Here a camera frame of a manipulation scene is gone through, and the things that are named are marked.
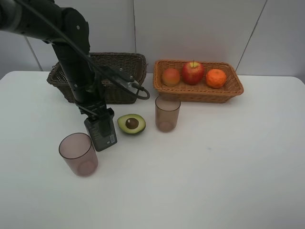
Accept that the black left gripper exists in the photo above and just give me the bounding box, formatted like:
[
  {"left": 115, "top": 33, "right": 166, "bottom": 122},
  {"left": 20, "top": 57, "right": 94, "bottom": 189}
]
[{"left": 63, "top": 69, "right": 114, "bottom": 137}]

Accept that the dark green pump bottle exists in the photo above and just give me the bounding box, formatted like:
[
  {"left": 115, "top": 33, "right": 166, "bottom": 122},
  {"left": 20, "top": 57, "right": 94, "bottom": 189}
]
[{"left": 84, "top": 120, "right": 117, "bottom": 152}]

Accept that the purple translucent cup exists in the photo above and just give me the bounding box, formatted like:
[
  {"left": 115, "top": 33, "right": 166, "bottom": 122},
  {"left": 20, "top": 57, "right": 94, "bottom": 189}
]
[{"left": 59, "top": 133, "right": 98, "bottom": 177}]

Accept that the halved avocado with pit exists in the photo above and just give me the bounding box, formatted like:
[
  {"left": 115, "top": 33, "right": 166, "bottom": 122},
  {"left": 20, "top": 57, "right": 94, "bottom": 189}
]
[{"left": 117, "top": 114, "right": 146, "bottom": 135}]

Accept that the brown translucent cup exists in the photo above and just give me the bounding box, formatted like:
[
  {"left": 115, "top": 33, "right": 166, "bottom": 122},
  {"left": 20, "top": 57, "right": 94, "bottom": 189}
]
[{"left": 155, "top": 95, "right": 181, "bottom": 133}]

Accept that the round peach-coloured bun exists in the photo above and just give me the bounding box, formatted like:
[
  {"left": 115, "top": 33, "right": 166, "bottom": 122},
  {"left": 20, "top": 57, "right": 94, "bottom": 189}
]
[{"left": 162, "top": 68, "right": 181, "bottom": 86}]

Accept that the red yellow apple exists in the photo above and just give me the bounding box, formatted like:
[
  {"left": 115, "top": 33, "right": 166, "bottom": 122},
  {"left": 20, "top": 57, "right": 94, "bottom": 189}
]
[{"left": 182, "top": 61, "right": 204, "bottom": 85}]

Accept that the orange mandarin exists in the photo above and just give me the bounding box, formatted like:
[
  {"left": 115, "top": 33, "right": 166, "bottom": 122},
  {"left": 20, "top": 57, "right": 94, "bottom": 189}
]
[{"left": 205, "top": 69, "right": 227, "bottom": 89}]

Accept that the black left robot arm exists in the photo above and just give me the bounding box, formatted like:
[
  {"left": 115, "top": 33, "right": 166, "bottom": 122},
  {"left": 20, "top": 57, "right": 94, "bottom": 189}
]
[{"left": 0, "top": 0, "right": 115, "bottom": 137}]

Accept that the dark brown wicker basket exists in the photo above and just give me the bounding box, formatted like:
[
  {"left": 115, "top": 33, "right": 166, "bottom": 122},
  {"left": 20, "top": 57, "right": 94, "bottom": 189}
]
[{"left": 46, "top": 52, "right": 148, "bottom": 104}]

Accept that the orange wicker basket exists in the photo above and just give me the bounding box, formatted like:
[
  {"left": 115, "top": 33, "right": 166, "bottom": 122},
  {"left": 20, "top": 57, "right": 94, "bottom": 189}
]
[{"left": 153, "top": 60, "right": 244, "bottom": 104}]

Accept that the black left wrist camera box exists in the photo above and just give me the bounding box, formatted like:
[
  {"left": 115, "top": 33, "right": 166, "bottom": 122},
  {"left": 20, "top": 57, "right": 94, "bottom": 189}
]
[{"left": 100, "top": 66, "right": 135, "bottom": 90}]

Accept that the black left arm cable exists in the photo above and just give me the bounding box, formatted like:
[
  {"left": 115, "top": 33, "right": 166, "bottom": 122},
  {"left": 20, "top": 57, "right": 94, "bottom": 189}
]
[{"left": 14, "top": 0, "right": 151, "bottom": 100}]

